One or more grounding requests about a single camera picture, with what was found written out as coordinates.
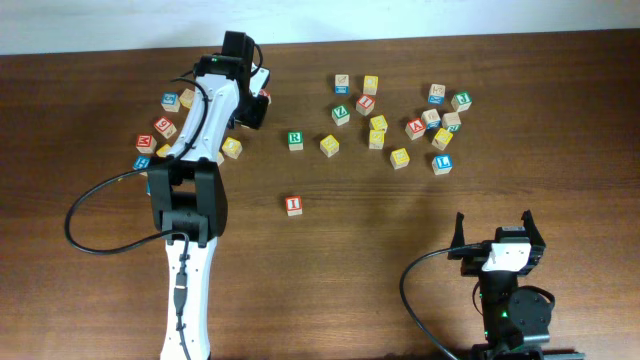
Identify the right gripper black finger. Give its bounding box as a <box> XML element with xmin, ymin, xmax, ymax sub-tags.
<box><xmin>521</xmin><ymin>210</ymin><xmax>545</xmax><ymax>247</ymax></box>
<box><xmin>451</xmin><ymin>212</ymin><xmax>465</xmax><ymax>248</ymax></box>

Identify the yellow slash block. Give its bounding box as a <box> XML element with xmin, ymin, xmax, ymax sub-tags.
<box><xmin>432</xmin><ymin>128</ymin><xmax>453</xmax><ymax>151</ymax></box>

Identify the red i block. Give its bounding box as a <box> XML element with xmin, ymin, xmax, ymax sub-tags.
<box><xmin>285</xmin><ymin>196</ymin><xmax>303</xmax><ymax>216</ymax></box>
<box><xmin>355</xmin><ymin>94</ymin><xmax>375</xmax><ymax>116</ymax></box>

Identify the blue 5 block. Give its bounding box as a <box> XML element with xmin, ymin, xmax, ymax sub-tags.
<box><xmin>161</xmin><ymin>92</ymin><xmax>181</xmax><ymax>113</ymax></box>

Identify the blue block middle right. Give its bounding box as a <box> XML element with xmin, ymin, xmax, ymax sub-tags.
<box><xmin>421</xmin><ymin>109</ymin><xmax>441</xmax><ymax>130</ymax></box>

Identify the plain yellow-side block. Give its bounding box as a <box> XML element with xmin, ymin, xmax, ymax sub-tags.
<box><xmin>179</xmin><ymin>88</ymin><xmax>195</xmax><ymax>109</ymax></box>

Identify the blue H block far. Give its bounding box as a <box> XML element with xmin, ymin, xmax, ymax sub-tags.
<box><xmin>132</xmin><ymin>156</ymin><xmax>150</xmax><ymax>175</ymax></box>

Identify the yellow O block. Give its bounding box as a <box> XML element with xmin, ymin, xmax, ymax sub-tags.
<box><xmin>221</xmin><ymin>137</ymin><xmax>243</xmax><ymax>159</ymax></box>

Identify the yellow block upper pair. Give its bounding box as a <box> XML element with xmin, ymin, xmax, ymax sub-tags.
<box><xmin>369</xmin><ymin>115</ymin><xmax>388</xmax><ymax>133</ymax></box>

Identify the blue L block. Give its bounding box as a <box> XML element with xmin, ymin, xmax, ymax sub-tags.
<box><xmin>432</xmin><ymin>154</ymin><xmax>453</xmax><ymax>175</ymax></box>

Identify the red M block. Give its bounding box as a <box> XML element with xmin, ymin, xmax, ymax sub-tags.
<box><xmin>135</xmin><ymin>134</ymin><xmax>157</xmax><ymax>154</ymax></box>

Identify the yellow block beside H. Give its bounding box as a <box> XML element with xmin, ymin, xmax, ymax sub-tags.
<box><xmin>155</xmin><ymin>144</ymin><xmax>171</xmax><ymax>158</ymax></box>

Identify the yellow G block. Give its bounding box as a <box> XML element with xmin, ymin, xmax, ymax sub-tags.
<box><xmin>216</xmin><ymin>152</ymin><xmax>225</xmax><ymax>166</ymax></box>

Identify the yellow E block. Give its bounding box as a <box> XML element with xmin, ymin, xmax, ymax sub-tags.
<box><xmin>390</xmin><ymin>148</ymin><xmax>410</xmax><ymax>170</ymax></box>

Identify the yellow block pair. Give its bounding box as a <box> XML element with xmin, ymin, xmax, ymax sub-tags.
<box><xmin>369</xmin><ymin>115</ymin><xmax>388</xmax><ymax>133</ymax></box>
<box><xmin>368</xmin><ymin>130</ymin><xmax>385</xmax><ymax>150</ymax></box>

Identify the green-side R block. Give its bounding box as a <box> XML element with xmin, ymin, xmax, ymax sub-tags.
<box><xmin>441</xmin><ymin>112</ymin><xmax>461</xmax><ymax>133</ymax></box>

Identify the blue-side block top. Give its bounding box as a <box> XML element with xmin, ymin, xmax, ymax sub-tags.
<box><xmin>334</xmin><ymin>74</ymin><xmax>350</xmax><ymax>95</ymax></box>

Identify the red A block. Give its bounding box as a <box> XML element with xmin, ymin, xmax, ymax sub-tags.
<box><xmin>405</xmin><ymin>118</ymin><xmax>426</xmax><ymax>140</ymax></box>

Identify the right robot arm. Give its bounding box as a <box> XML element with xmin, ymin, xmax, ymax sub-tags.
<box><xmin>448</xmin><ymin>210</ymin><xmax>586</xmax><ymax>360</ymax></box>

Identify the red 6 block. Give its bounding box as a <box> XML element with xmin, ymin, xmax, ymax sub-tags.
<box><xmin>153</xmin><ymin>116</ymin><xmax>177</xmax><ymax>139</ymax></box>

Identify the red C block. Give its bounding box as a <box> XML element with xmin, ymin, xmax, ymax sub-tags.
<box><xmin>259</xmin><ymin>89</ymin><xmax>272</xmax><ymax>105</ymax></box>

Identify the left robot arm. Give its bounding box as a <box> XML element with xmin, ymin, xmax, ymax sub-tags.
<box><xmin>148</xmin><ymin>31</ymin><xmax>270</xmax><ymax>359</ymax></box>

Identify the green J block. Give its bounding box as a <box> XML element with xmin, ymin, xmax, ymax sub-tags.
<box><xmin>451</xmin><ymin>91</ymin><xmax>472</xmax><ymax>112</ymax></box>

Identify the yellow block lower pair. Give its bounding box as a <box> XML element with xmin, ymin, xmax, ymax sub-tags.
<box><xmin>368</xmin><ymin>130</ymin><xmax>385</xmax><ymax>150</ymax></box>

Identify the green R block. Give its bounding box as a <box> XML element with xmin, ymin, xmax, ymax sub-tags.
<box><xmin>287</xmin><ymin>131</ymin><xmax>304</xmax><ymax>151</ymax></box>

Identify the blue X block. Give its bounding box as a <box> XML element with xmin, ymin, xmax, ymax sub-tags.
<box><xmin>428</xmin><ymin>84</ymin><xmax>446</xmax><ymax>105</ymax></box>

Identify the green Z block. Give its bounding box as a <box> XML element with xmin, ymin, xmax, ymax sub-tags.
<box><xmin>331</xmin><ymin>105</ymin><xmax>350</xmax><ymax>126</ymax></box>

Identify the yellow block centre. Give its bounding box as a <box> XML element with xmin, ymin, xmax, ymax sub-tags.
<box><xmin>320</xmin><ymin>135</ymin><xmax>340</xmax><ymax>158</ymax></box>

